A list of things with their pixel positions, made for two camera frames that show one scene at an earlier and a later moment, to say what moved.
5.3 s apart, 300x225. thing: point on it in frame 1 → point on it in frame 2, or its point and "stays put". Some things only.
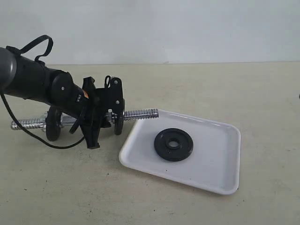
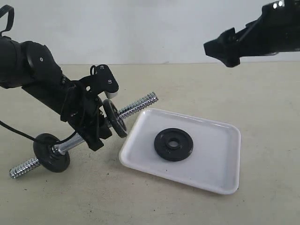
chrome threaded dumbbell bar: x=70 y=120 → x=57 y=147
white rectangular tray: x=213 y=163 stays put
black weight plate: x=53 y=123 → x=46 y=157
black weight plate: x=180 y=152 stays put
